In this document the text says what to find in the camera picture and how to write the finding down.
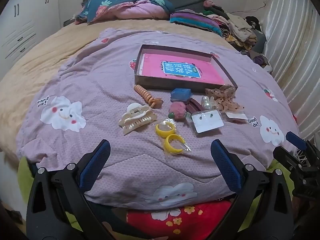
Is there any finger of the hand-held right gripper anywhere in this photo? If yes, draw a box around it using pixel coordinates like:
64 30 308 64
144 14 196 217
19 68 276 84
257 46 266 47
273 146 300 173
286 131 307 152

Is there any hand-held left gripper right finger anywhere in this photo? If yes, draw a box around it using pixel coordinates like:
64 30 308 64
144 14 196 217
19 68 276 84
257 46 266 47
207 139 294 240

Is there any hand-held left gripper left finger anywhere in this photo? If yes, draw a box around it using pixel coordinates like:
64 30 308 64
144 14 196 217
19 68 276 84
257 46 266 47
26 139 118 240

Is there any cream hair claw clip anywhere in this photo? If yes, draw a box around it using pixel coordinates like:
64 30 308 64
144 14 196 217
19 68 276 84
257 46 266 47
118 103 158 136

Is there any yellow hoop earring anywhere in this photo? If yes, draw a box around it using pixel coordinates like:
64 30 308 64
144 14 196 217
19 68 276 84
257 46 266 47
164 134 184 154
155 121 176 138

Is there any pearl hair clip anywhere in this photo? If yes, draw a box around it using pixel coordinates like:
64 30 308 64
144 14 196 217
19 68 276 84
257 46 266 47
201 96 217 110

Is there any polka dot bow scrunchie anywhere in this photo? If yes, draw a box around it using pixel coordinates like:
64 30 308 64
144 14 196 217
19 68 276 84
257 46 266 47
205 84 244 112

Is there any pink pompom hair tie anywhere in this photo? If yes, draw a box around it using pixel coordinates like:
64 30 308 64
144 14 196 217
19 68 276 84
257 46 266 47
168 102 191 122

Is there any brown cardboard box tray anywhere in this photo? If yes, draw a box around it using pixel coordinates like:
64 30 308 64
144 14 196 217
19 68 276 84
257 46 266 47
134 44 238 92

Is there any large white earring card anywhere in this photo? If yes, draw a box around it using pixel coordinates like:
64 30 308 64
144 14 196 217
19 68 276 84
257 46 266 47
191 109 224 137

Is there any maroon snap hair clip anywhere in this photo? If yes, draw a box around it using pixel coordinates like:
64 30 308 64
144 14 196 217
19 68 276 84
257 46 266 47
186 98 203 114

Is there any red floral cloth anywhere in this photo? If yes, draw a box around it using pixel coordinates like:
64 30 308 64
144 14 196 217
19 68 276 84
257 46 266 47
126 200 233 240

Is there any blue rectangular hair clip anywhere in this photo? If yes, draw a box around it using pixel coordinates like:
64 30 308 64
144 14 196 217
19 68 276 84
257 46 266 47
170 88 192 103

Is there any white curtain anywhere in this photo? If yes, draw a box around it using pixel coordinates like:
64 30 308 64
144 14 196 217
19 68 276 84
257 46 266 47
260 0 320 140

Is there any purple cloud print blanket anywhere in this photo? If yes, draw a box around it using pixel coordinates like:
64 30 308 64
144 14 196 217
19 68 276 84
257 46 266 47
16 27 300 210

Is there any pink book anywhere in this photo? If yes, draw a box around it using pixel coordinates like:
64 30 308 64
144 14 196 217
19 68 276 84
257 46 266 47
139 53 225 85

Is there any tan bed sheet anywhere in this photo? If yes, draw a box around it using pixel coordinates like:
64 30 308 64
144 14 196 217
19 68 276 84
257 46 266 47
0 17 238 155

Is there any pile of clothes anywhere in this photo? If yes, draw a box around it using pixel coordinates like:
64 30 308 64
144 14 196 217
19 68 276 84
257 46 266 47
202 0 273 73

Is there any striped pillow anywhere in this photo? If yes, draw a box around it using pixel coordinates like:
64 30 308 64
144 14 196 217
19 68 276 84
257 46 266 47
170 10 223 37

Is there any white wardrobe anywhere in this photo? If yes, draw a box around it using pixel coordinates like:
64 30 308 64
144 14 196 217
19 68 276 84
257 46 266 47
0 0 59 63

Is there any blue pink floral quilt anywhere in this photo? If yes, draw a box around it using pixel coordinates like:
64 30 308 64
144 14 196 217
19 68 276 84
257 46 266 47
75 0 175 25

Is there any orange spiral hair tie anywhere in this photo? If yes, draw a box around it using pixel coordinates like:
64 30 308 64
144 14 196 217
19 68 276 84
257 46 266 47
133 84 163 109

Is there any thin wall cable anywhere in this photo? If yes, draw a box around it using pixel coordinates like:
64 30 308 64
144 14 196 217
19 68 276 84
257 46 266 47
229 1 269 14

